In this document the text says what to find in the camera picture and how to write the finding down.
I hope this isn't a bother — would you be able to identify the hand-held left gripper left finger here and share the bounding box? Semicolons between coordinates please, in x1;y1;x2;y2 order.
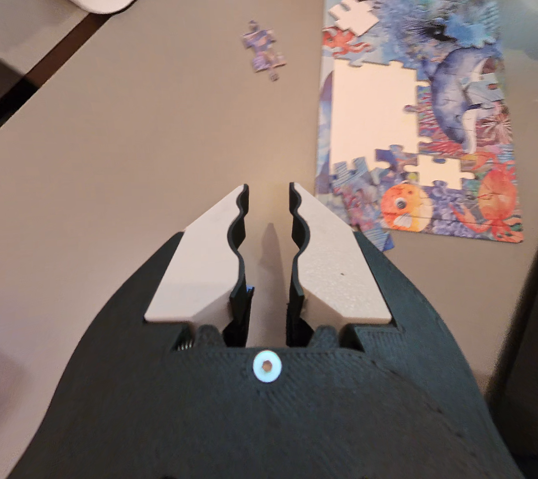
144;183;255;347

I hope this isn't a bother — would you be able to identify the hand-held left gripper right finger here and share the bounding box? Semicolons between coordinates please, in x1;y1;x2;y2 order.
286;182;392;347

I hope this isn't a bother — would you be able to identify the sea animals jigsaw puzzle board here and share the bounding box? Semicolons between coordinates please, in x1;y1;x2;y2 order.
314;0;525;253

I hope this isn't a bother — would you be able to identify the white puzzle piece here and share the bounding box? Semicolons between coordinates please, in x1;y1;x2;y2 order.
328;0;378;37

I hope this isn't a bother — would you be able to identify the light blue coral puzzle piece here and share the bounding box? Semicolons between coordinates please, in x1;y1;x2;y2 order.
446;16;497;48

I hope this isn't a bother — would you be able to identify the black perforated chair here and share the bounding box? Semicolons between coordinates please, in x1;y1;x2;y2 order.
485;248;538;460

